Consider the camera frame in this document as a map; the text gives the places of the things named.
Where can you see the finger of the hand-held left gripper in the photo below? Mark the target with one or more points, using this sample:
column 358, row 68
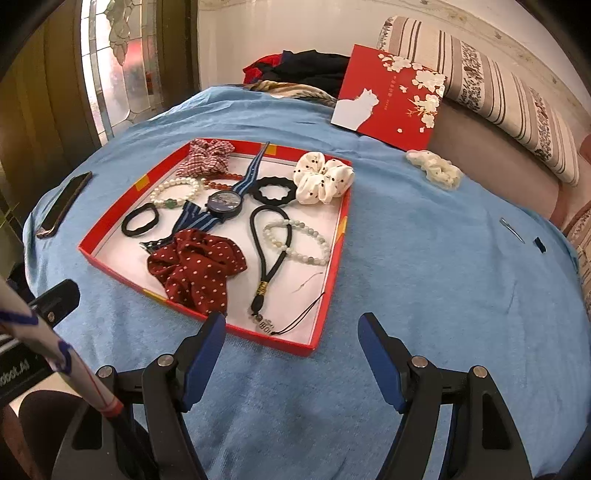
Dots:
column 57, row 295

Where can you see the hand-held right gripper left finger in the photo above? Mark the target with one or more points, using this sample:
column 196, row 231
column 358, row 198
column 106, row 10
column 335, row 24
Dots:
column 202, row 371

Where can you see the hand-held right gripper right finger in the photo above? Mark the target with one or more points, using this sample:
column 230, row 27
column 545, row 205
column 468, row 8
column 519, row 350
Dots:
column 381, row 369

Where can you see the dark red polka dot scrunchie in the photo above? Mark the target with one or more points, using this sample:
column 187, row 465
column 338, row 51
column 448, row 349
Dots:
column 196, row 270

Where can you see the red shallow box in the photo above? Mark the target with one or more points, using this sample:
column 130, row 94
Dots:
column 318, row 277

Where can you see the red plaid scrunchie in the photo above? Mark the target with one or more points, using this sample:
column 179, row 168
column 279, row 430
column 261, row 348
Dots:
column 205, row 157

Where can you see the blue blanket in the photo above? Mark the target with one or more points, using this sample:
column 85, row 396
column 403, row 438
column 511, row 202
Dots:
column 415, row 300

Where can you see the black smartphone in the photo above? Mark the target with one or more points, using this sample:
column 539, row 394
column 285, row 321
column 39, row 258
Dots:
column 64, row 204

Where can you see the silver hair pin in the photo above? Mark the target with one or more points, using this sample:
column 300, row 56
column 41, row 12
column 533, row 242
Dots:
column 511, row 229

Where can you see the white polka dot scrunchie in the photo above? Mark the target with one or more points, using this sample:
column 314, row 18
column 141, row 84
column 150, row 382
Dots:
column 323, row 177

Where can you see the small black hair clip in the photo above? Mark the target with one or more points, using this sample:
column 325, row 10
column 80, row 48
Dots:
column 539, row 244

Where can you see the cream scrunchie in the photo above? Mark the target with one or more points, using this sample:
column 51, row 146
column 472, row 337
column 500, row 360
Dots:
column 434, row 168

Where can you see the brown sofa backrest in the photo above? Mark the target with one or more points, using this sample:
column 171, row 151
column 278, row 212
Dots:
column 498, row 161

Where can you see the stained glass window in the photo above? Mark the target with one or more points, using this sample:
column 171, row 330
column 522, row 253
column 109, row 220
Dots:
column 120, row 60

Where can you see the red box lid with blossoms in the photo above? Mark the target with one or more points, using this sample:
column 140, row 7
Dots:
column 392, row 106

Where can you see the striped floral pillow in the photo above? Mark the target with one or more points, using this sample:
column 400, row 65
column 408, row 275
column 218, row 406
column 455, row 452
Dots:
column 489, row 87

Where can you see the pile of dark clothes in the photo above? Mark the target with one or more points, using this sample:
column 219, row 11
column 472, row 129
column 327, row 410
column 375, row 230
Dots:
column 300, row 67

